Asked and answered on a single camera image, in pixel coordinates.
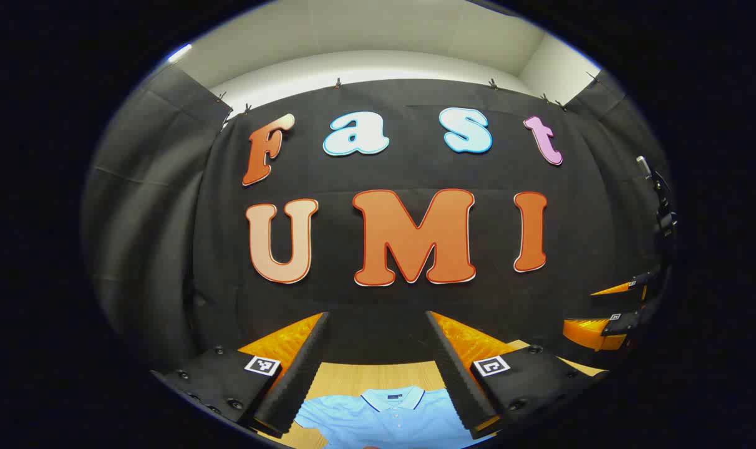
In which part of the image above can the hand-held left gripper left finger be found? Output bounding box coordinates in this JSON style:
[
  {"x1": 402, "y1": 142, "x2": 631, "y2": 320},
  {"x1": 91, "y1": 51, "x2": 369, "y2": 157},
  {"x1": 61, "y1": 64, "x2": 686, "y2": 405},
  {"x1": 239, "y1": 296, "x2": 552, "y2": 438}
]
[{"x1": 150, "y1": 312, "x2": 331, "y2": 439}]

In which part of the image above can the light blue polo T-shirt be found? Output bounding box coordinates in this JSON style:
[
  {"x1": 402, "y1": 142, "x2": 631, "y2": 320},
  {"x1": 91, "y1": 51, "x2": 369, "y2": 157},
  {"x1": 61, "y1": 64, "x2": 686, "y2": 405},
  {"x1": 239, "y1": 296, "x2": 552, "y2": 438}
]
[{"x1": 294, "y1": 385, "x2": 497, "y2": 449}]

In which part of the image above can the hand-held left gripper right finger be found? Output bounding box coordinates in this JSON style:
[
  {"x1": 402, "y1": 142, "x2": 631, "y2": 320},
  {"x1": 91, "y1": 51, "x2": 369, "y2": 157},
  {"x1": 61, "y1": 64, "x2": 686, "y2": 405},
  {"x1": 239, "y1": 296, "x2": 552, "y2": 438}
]
[{"x1": 425, "y1": 311, "x2": 609, "y2": 440}]

